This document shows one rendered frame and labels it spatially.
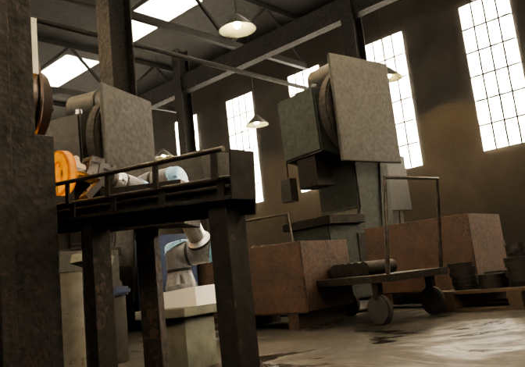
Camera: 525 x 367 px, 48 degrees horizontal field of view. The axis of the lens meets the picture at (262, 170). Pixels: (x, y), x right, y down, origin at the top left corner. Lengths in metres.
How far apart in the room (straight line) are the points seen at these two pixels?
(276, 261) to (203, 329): 1.66
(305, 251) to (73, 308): 1.90
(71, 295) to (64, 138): 3.27
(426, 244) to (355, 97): 2.45
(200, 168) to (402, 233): 2.77
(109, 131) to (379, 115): 3.35
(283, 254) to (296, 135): 3.29
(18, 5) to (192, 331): 1.58
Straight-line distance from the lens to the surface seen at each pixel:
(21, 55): 1.88
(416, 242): 5.50
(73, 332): 3.02
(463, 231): 5.32
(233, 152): 1.26
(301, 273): 4.26
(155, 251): 1.92
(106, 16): 7.28
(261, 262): 4.46
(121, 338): 3.61
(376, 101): 7.50
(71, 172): 2.08
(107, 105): 5.94
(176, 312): 2.68
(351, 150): 6.93
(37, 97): 2.16
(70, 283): 3.01
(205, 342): 2.83
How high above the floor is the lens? 0.40
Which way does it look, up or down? 10 degrees up
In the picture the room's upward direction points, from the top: 6 degrees counter-clockwise
